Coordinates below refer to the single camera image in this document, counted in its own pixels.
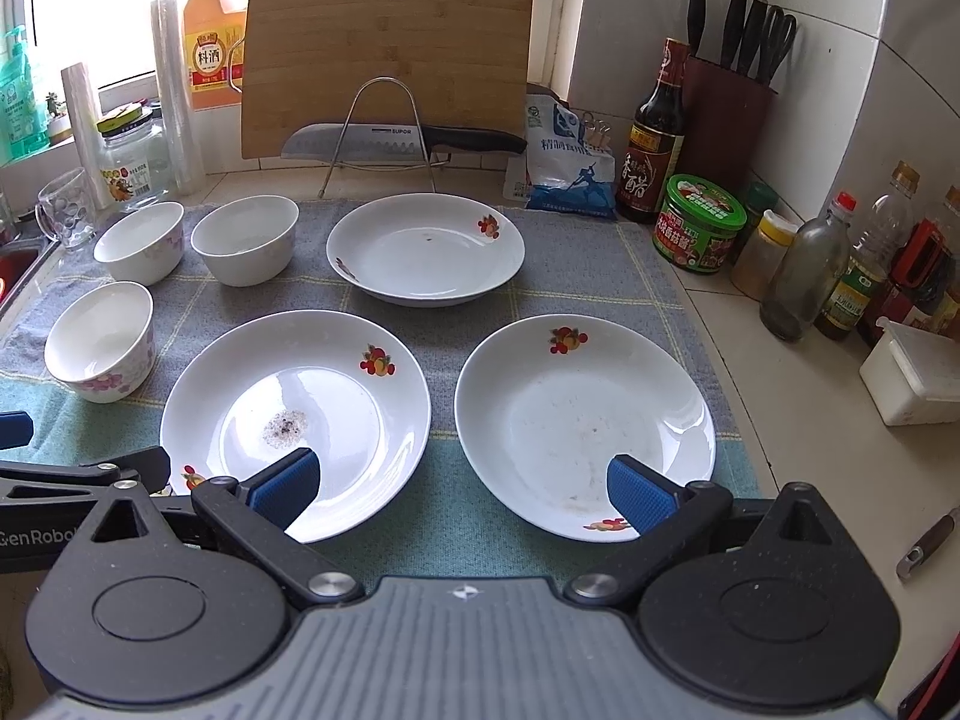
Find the white fruit plate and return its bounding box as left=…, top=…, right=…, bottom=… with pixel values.
left=325, top=192, right=526, bottom=309
left=454, top=314, right=716, bottom=544

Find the white bowl back middle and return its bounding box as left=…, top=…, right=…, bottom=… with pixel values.
left=190, top=195, right=299, bottom=288

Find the plastic wrap roll short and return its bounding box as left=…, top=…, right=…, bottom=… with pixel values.
left=60, top=62, right=112, bottom=213

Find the white plate with speckled centre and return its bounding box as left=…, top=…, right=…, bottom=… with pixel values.
left=160, top=309, right=431, bottom=543

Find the green dish soap bottle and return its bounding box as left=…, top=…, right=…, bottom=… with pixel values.
left=2, top=25, right=49, bottom=160

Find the bamboo cutting board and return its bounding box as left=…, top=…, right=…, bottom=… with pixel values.
left=241, top=0, right=532, bottom=160

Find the dark red knife block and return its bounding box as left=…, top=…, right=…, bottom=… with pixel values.
left=675, top=57, right=776, bottom=193

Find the white fruit plate back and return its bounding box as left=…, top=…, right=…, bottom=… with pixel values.
left=325, top=192, right=526, bottom=309

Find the oil bottle yellow cap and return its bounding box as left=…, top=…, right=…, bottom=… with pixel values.
left=815, top=161, right=919, bottom=341

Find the blue white salt bag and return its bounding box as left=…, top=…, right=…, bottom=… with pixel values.
left=503, top=91, right=617, bottom=221

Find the steel wire board rack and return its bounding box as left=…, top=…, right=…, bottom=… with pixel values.
left=317, top=75, right=436, bottom=200

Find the glass jar green lid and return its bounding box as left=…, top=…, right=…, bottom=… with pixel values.
left=96, top=101, right=176, bottom=213

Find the clear glass mug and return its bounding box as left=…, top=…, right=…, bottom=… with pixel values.
left=34, top=167, right=96, bottom=249

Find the yellow lidded spice jar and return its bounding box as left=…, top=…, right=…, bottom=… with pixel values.
left=731, top=210, right=799, bottom=301

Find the plastic wrap roll tall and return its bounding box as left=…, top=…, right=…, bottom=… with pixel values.
left=149, top=0, right=205, bottom=195

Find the white plastic lidded box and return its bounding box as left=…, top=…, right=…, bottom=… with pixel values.
left=859, top=317, right=960, bottom=427

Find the red sauce bottle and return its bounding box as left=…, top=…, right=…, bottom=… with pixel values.
left=857, top=218, right=955, bottom=346

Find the green lidded sauce jar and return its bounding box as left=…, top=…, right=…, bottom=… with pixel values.
left=652, top=174, right=747, bottom=275

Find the small peeler brown handle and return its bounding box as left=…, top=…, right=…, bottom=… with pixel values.
left=895, top=505, right=960, bottom=582

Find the orange cooking wine jug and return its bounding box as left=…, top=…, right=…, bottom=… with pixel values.
left=182, top=0, right=247, bottom=110

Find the dark vinegar bottle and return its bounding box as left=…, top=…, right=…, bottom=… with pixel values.
left=615, top=37, right=690, bottom=223

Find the grey and teal checked towel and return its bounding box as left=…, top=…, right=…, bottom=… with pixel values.
left=2, top=202, right=760, bottom=582

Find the clear bottle red cap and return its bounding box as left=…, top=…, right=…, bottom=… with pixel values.
left=760, top=192, right=857, bottom=343

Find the santoku knife black handle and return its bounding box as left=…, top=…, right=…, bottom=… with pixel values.
left=280, top=124, right=527, bottom=164

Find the white floral bowl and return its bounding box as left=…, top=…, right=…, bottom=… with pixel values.
left=44, top=281, right=156, bottom=405
left=94, top=202, right=185, bottom=286

